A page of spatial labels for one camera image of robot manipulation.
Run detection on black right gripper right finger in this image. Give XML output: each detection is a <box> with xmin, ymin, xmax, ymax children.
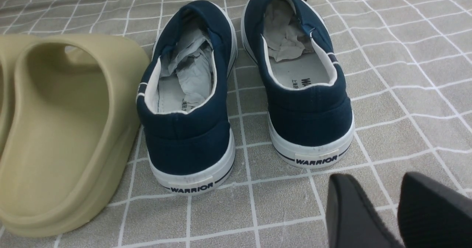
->
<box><xmin>398</xmin><ymin>171</ymin><xmax>472</xmax><ymax>248</ymax></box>

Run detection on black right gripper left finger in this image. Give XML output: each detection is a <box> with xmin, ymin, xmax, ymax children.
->
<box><xmin>326</xmin><ymin>173</ymin><xmax>403</xmax><ymax>248</ymax></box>

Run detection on olive foam slipper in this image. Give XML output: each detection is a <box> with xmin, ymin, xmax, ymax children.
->
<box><xmin>1</xmin><ymin>33</ymin><xmax>150</xmax><ymax>238</ymax></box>
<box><xmin>0</xmin><ymin>34</ymin><xmax>39</xmax><ymax>154</ymax></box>

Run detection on navy slip-on shoe right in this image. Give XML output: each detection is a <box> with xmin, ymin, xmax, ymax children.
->
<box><xmin>241</xmin><ymin>0</ymin><xmax>355</xmax><ymax>169</ymax></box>

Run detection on navy slip-on shoe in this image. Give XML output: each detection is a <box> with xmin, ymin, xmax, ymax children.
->
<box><xmin>241</xmin><ymin>0</ymin><xmax>355</xmax><ymax>169</ymax></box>
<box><xmin>136</xmin><ymin>0</ymin><xmax>238</xmax><ymax>196</ymax></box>

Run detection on navy slip-on shoe left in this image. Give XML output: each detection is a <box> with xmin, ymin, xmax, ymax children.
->
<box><xmin>136</xmin><ymin>0</ymin><xmax>238</xmax><ymax>196</ymax></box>

